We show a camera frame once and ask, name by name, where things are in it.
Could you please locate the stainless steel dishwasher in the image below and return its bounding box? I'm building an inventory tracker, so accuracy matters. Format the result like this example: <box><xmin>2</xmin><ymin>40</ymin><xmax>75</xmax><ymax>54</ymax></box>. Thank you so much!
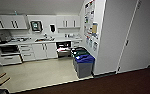
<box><xmin>56</xmin><ymin>40</ymin><xmax>74</xmax><ymax>59</ymax></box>

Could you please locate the dark bin with green lid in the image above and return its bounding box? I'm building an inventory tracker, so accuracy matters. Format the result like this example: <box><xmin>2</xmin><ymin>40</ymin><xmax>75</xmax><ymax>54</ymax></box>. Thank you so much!
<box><xmin>70</xmin><ymin>47</ymin><xmax>89</xmax><ymax>58</ymax></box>

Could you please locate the grey bin with blue lid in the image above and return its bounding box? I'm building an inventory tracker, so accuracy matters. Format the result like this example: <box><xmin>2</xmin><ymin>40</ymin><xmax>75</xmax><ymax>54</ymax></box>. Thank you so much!
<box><xmin>72</xmin><ymin>54</ymin><xmax>96</xmax><ymax>79</ymax></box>

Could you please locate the white under-sink cabinet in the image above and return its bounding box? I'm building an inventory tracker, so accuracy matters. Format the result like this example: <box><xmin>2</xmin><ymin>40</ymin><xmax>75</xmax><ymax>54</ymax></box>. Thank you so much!
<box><xmin>32</xmin><ymin>42</ymin><xmax>59</xmax><ymax>61</ymax></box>

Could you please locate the chrome sink faucet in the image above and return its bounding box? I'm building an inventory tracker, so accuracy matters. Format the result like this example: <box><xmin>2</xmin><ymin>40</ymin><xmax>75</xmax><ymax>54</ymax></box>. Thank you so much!
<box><xmin>43</xmin><ymin>33</ymin><xmax>49</xmax><ymax>40</ymax></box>

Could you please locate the white bottom drawer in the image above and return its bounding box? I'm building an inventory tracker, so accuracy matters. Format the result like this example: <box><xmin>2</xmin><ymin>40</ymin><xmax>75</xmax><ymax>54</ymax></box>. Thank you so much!
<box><xmin>0</xmin><ymin>54</ymin><xmax>23</xmax><ymax>66</ymax></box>

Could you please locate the white door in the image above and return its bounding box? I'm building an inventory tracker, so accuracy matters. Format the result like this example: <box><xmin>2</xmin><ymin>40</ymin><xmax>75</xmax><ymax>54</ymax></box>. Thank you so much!
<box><xmin>116</xmin><ymin>0</ymin><xmax>150</xmax><ymax>74</ymax></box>

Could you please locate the built-in microwave oven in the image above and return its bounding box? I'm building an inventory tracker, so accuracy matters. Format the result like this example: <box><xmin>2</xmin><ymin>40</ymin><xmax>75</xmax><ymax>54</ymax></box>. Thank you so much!
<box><xmin>0</xmin><ymin>45</ymin><xmax>21</xmax><ymax>56</ymax></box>

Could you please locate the light blue bottle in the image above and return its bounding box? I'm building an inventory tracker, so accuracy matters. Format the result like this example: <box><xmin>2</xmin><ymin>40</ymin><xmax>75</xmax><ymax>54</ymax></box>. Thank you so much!
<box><xmin>13</xmin><ymin>10</ymin><xmax>18</xmax><ymax>16</ymax></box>

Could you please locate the wall poster board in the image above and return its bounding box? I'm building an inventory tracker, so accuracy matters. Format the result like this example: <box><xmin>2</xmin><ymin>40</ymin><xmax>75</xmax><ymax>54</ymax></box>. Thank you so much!
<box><xmin>82</xmin><ymin>0</ymin><xmax>100</xmax><ymax>53</ymax></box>

